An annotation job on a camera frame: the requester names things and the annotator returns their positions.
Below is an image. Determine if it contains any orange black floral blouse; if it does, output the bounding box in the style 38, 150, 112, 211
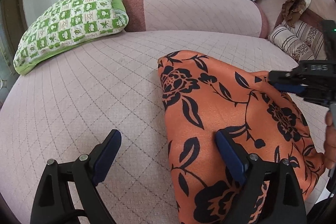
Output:
158, 51, 325, 223

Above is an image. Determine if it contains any person right hand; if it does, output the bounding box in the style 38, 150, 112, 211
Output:
323, 111, 336, 169

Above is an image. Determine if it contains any striped floral cushion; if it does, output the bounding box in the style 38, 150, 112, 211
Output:
268, 20, 327, 62

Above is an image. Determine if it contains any pink quilted sofa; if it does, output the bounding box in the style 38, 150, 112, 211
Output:
0, 0, 336, 224

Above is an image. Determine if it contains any green white patterned pillow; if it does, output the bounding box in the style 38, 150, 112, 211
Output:
13, 0, 129, 75

